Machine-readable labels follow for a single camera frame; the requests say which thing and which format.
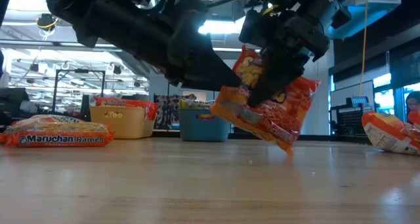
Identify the long ceiling light bar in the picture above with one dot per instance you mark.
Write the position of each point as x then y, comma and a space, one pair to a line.
33, 43

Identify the white board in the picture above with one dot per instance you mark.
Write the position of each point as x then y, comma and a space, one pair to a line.
348, 91

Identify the black metal frame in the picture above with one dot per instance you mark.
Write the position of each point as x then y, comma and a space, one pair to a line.
55, 92

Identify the beige plastic bin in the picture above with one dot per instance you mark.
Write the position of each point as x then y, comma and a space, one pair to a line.
121, 128

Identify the patterned fabric bag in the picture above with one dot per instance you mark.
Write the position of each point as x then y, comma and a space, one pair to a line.
167, 112

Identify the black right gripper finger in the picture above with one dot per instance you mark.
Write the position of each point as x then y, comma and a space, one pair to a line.
279, 73

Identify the black computer monitor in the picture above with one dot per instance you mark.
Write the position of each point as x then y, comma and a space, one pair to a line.
11, 102

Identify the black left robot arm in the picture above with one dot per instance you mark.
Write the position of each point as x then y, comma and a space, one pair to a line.
115, 23

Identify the person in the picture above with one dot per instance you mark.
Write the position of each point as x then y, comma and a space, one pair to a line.
412, 100

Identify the black mesh cart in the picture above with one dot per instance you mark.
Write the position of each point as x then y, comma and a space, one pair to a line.
348, 119

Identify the red ramen packet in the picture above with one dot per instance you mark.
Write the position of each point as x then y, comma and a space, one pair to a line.
282, 119

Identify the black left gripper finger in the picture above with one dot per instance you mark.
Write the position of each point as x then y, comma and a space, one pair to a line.
210, 77

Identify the teal plastic bin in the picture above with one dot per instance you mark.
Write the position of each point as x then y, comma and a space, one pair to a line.
203, 130

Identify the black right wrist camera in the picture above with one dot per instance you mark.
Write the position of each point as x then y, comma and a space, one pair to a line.
252, 27

